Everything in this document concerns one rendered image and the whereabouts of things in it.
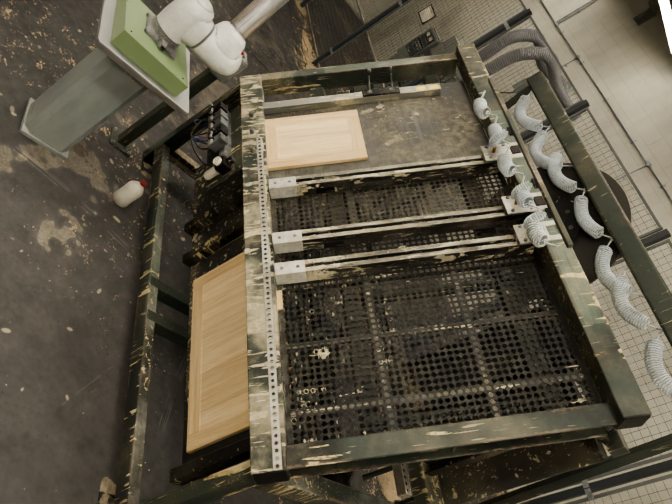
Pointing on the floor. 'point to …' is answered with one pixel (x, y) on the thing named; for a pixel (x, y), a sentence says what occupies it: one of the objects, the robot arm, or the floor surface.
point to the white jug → (129, 193)
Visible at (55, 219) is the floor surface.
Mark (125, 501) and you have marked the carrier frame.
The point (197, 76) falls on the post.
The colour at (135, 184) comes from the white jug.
